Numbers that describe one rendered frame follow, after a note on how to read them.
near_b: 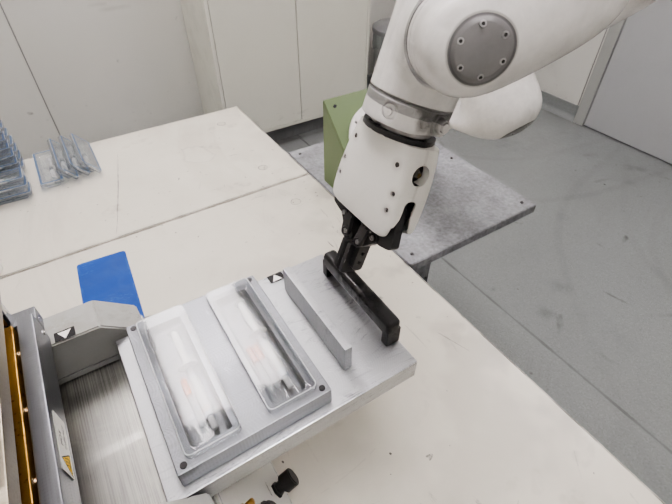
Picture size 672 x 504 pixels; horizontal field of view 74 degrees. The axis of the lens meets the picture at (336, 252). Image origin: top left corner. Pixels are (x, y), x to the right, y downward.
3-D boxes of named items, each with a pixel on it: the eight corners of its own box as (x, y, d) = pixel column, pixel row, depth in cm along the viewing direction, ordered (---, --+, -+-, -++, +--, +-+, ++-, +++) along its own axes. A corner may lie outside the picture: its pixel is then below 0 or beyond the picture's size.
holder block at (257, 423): (183, 487, 42) (177, 476, 41) (131, 340, 55) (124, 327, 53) (332, 401, 49) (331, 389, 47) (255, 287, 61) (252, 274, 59)
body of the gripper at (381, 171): (464, 141, 43) (420, 238, 48) (397, 102, 49) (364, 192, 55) (411, 137, 38) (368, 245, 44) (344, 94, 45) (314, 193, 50)
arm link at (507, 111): (435, 74, 94) (521, 3, 72) (473, 153, 96) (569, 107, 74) (392, 91, 90) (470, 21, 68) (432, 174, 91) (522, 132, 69)
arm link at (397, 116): (473, 119, 42) (460, 148, 44) (412, 87, 48) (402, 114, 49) (413, 110, 37) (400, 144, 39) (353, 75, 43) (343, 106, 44)
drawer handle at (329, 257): (386, 347, 54) (389, 327, 51) (322, 273, 63) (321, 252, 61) (399, 340, 55) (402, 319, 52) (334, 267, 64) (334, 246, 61)
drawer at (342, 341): (178, 521, 44) (156, 491, 38) (124, 358, 57) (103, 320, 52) (414, 378, 55) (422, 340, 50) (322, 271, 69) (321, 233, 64)
